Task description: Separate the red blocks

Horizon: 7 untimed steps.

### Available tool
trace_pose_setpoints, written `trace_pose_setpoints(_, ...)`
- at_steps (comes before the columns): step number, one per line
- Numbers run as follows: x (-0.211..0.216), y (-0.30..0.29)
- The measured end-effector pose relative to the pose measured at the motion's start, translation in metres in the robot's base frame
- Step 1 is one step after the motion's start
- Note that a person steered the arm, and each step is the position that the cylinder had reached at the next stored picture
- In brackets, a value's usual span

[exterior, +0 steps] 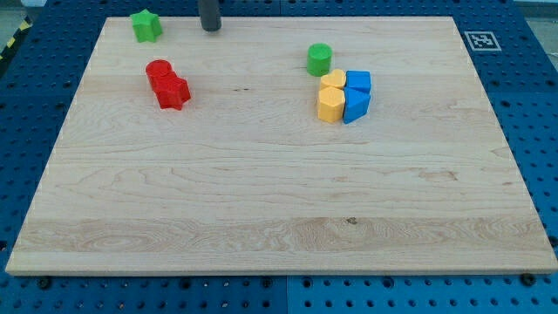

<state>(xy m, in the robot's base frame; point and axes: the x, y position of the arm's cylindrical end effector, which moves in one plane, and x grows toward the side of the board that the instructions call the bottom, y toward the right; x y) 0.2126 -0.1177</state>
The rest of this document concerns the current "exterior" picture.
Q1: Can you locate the wooden board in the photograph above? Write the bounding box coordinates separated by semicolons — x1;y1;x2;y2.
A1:
6;17;557;276

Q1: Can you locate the yellow hexagon block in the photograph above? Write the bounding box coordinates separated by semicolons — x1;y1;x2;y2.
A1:
317;87;345;123

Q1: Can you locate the blue triangle block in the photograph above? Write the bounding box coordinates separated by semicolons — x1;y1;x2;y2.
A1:
343;88;371;124

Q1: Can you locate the yellow heart block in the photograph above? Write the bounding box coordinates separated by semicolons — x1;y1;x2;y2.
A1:
320;69;346;90

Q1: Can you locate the blue cube block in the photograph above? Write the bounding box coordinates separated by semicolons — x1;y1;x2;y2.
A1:
345;70;372;93

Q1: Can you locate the green cylinder block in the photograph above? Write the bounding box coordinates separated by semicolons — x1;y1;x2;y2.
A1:
306;43;333;77

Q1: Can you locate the red star block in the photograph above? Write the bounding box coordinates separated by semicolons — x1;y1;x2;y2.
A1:
154;77;191;111

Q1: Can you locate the red cylinder block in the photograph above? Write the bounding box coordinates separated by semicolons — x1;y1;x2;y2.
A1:
145;59;176;91

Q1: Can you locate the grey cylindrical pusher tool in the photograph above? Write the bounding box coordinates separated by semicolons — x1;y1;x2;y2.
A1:
197;0;221;32

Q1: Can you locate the green star block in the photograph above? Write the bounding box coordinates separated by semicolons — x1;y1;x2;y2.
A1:
130;9;163;43

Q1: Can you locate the white fiducial marker tag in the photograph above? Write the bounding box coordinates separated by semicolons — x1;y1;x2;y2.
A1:
465;31;501;51

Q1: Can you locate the black bolt left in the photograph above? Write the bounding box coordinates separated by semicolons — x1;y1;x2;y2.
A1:
37;276;52;290

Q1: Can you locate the black bolt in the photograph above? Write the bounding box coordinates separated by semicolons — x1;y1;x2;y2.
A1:
520;273;537;287
37;276;52;290

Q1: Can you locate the black bolt right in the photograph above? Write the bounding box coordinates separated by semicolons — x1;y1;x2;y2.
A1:
520;273;537;287

